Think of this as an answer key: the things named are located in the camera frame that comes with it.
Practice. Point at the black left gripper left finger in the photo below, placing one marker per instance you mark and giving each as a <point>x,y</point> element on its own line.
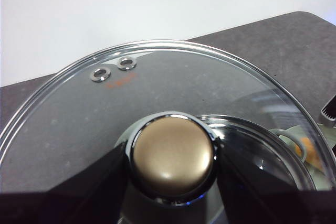
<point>65,203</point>

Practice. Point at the glass lid with green knob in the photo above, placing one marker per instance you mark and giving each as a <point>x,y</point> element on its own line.
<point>172,153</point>

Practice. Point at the grey-green steaming rack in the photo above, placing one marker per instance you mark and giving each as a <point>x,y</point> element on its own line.
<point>284,134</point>

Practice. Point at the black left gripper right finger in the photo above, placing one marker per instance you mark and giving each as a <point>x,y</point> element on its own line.
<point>262,205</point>

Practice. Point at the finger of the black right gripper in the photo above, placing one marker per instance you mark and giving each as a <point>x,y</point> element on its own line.
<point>328,115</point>

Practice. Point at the pale green electric steamer pot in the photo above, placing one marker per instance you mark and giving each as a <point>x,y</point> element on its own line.
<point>252,134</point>

